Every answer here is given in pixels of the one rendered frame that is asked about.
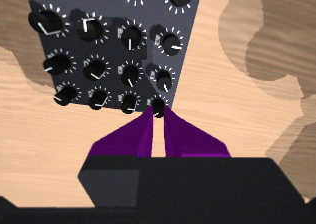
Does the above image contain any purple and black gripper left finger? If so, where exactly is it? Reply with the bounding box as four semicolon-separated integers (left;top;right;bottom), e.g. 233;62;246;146
86;106;153;158

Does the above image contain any black knob box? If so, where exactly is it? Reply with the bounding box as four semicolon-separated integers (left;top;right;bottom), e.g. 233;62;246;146
28;0;200;118

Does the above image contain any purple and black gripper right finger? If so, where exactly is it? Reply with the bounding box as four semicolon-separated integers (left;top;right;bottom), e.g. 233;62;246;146
164;106;231;157

